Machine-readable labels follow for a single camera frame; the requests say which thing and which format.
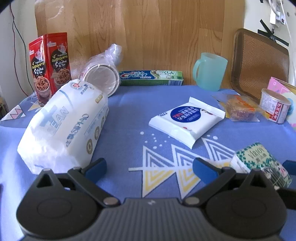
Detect pink biscuit tin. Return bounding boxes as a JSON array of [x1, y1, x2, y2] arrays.
[[267, 77, 296, 130]]

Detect white power strip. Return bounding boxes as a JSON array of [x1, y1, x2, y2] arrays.
[[268, 0, 286, 28]]

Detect red cereal box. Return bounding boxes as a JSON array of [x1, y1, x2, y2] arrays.
[[29, 32, 72, 106]]

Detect white red food can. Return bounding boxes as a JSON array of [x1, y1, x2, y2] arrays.
[[260, 88, 291, 125]]

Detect plastic cups in bag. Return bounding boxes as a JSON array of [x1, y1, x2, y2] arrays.
[[79, 44, 122, 97]]

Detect mooncake pastry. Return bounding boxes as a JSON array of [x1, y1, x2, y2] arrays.
[[213, 93, 269, 122]]

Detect green blue toothpaste box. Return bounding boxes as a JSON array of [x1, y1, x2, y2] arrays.
[[119, 70, 184, 86]]

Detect large white tissue pack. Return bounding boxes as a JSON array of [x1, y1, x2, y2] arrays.
[[17, 79, 109, 175]]

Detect black wall cable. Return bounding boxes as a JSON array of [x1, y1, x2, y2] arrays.
[[9, 2, 35, 96]]

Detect green pocket tissue pack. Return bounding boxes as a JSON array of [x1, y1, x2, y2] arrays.
[[230, 142, 292, 189]]

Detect brown woven seat cushion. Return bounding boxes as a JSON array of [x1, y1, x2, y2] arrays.
[[231, 29, 290, 103]]

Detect wooden panel board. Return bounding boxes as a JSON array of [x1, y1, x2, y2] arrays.
[[35, 0, 245, 85]]

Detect teal plastic mug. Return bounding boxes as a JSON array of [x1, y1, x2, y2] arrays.
[[192, 52, 228, 91]]

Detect white wet wipes packet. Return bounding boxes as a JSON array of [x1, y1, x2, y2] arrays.
[[149, 97, 226, 149]]

